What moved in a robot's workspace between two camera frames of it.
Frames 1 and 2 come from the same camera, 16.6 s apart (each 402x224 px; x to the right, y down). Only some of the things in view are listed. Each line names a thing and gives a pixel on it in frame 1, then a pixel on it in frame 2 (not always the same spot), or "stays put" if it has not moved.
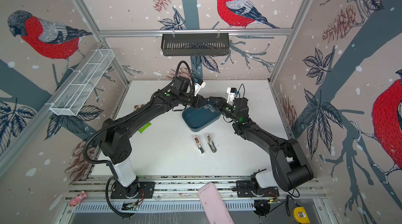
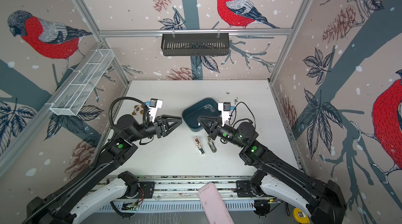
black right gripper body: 223,104 to 215,128
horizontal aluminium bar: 195,33 stays put
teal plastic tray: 197,119 stays put
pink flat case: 213,205 stays put
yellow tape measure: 300,215 stays put
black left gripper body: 196,101 to 158,129
